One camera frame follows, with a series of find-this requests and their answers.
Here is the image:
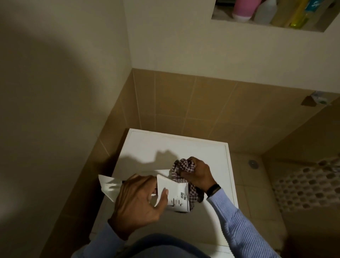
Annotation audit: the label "beige bottle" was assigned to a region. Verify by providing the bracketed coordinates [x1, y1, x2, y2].
[270, 0, 303, 27]

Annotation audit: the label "person's left forearm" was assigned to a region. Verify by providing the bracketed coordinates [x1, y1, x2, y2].
[71, 220, 128, 258]

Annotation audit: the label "white detergent drawer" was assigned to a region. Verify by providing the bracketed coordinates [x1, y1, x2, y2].
[98, 174, 191, 213]

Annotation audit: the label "person's blue trousers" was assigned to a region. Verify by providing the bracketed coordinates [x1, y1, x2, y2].
[123, 233, 211, 258]

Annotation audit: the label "translucent white bottle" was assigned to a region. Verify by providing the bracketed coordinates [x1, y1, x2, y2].
[253, 0, 278, 25]

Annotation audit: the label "person's right forearm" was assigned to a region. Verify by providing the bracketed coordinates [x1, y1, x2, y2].
[207, 190, 282, 258]

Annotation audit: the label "white perforated laundry basket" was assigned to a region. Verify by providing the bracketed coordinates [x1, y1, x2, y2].
[272, 156, 340, 214]

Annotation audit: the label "person's left hand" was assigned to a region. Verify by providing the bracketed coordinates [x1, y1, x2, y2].
[110, 174, 169, 240]

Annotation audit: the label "yellow bottle with blue label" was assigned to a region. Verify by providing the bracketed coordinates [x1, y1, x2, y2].
[289, 0, 324, 29]

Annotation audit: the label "black wristband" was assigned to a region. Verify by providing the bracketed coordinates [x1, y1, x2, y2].
[206, 184, 222, 199]

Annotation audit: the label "person's right hand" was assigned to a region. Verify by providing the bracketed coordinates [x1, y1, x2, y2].
[177, 156, 217, 194]

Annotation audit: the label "pink bottle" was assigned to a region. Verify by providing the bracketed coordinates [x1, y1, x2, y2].
[232, 0, 262, 22]

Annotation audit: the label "white washing machine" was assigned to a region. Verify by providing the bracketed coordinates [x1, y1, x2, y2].
[90, 128, 239, 254]

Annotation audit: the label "checkered cloth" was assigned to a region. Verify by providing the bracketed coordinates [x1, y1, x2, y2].
[170, 159, 205, 211]

